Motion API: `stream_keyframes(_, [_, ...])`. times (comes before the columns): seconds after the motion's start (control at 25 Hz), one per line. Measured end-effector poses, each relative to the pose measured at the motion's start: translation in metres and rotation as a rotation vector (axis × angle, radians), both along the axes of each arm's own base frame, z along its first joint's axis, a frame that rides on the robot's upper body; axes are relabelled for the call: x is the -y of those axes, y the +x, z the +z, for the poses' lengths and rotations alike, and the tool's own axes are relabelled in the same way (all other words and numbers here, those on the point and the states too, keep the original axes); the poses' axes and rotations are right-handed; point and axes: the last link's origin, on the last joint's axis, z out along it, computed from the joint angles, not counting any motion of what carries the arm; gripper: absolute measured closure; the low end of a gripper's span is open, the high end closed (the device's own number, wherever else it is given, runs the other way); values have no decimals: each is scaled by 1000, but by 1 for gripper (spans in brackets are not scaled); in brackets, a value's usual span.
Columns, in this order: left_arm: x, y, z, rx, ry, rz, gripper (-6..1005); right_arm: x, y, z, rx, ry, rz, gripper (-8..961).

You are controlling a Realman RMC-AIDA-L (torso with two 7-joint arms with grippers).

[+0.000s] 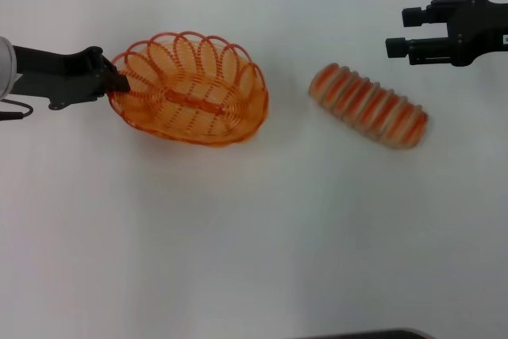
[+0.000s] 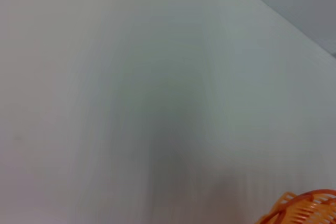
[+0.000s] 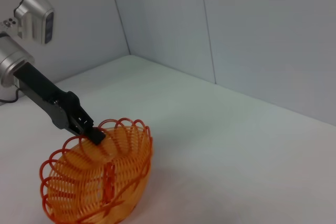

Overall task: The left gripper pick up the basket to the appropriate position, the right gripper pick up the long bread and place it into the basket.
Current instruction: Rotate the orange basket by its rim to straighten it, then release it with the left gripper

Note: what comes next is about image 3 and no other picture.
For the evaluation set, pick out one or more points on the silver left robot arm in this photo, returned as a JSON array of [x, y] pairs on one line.
[[10, 58]]

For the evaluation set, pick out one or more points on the orange woven plastic basket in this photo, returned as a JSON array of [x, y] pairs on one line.
[[86, 182]]

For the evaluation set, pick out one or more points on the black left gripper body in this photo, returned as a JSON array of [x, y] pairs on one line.
[[39, 87]]

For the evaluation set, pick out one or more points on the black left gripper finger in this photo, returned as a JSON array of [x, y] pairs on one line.
[[78, 115], [74, 130]]

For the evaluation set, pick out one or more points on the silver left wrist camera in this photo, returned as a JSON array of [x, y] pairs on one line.
[[36, 16]]

